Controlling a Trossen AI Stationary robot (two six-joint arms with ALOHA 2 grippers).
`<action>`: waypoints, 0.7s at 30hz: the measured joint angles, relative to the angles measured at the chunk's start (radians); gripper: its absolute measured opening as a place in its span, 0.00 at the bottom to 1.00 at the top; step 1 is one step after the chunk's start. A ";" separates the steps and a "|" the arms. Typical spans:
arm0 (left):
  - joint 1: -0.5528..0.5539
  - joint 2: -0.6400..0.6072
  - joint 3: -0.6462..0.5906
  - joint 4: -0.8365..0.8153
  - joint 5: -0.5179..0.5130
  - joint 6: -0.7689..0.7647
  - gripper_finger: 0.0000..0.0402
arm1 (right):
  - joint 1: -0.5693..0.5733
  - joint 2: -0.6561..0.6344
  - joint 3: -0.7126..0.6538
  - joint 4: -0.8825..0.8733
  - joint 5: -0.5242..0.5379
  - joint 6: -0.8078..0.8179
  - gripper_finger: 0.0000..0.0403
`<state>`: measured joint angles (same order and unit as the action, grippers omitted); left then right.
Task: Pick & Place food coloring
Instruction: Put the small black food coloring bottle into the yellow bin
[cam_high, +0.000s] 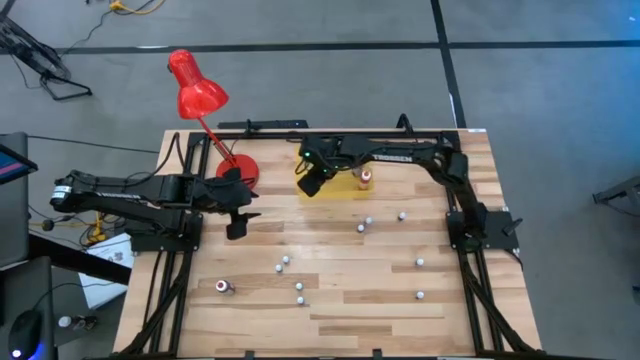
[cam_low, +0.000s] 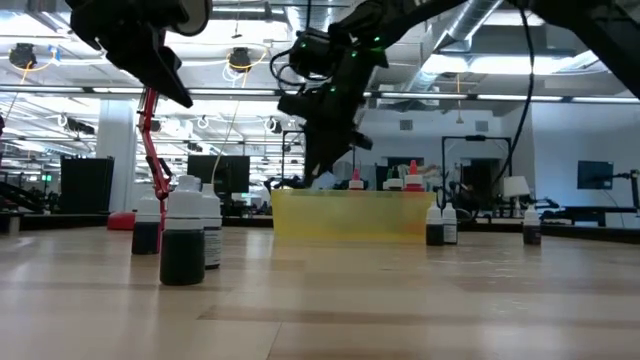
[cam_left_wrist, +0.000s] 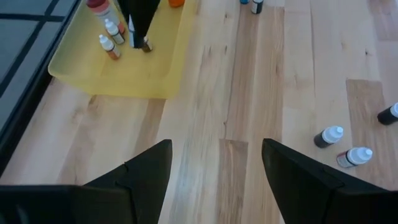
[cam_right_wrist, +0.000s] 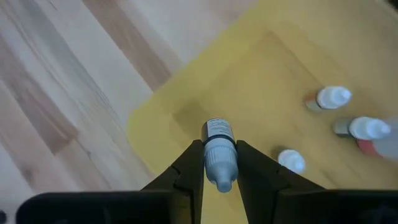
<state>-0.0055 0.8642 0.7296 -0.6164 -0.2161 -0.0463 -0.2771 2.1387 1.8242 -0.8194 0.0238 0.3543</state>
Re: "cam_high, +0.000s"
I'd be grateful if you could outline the black power strip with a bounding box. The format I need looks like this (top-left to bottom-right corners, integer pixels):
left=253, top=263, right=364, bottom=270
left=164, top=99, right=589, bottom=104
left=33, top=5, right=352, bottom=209
left=216, top=119, right=310, bottom=131

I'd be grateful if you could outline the thin black floor cable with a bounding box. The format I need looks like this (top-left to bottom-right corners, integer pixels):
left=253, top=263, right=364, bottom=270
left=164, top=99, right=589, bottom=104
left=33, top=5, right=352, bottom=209
left=27, top=133, right=161, bottom=154

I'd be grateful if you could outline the spare white-capped bottle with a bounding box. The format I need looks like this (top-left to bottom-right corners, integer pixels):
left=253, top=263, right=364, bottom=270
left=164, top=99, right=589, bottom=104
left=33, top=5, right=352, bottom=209
left=57, top=313, right=100, bottom=332

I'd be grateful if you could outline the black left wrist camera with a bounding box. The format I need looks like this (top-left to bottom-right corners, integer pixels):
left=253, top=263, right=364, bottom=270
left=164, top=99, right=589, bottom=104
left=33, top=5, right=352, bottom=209
left=225, top=218, right=250, bottom=242

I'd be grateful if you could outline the white paper sheet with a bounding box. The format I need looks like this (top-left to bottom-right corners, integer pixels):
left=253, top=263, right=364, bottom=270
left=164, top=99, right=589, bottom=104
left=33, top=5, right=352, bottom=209
left=78, top=232, right=135, bottom=310

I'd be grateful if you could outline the black equipment stand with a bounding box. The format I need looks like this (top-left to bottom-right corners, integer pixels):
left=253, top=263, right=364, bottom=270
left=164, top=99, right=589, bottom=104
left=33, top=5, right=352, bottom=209
left=592, top=173, right=640, bottom=217

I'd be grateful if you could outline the black side desk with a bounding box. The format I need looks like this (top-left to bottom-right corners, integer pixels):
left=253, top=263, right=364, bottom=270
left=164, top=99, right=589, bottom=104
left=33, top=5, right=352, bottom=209
left=0, top=233, right=134, bottom=360

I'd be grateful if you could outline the black computer monitor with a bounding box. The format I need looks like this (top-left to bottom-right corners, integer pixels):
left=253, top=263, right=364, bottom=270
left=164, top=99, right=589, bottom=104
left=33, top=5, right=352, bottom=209
left=0, top=131, right=40, bottom=269

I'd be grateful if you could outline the yellow plastic tray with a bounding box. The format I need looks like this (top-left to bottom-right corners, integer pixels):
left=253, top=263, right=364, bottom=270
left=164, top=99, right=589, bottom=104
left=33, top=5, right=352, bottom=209
left=293, top=142, right=374, bottom=201

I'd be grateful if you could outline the black ball-ended cable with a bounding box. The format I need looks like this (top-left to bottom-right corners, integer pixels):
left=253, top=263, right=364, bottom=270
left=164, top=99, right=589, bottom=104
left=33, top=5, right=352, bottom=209
left=40, top=214, right=81, bottom=234

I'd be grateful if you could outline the yellow floor cable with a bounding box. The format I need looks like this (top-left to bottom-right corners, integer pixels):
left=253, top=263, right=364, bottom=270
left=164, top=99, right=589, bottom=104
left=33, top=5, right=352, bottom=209
left=108, top=0, right=167, bottom=16

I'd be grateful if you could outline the yellow arm cable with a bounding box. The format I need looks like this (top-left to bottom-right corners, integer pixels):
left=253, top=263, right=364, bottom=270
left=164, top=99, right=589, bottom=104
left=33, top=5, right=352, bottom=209
left=89, top=210, right=111, bottom=246

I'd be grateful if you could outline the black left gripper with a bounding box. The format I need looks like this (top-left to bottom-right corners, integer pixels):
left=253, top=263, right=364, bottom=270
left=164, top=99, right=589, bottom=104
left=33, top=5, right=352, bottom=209
left=214, top=168, right=263, bottom=222

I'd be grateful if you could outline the red desk lamp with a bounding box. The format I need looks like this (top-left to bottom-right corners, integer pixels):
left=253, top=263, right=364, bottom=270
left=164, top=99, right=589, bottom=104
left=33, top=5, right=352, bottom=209
left=167, top=48, right=261, bottom=191

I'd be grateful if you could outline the black computer mouse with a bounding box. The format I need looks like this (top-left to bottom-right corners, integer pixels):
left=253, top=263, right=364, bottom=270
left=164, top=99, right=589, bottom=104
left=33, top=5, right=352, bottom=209
left=7, top=308, right=45, bottom=359

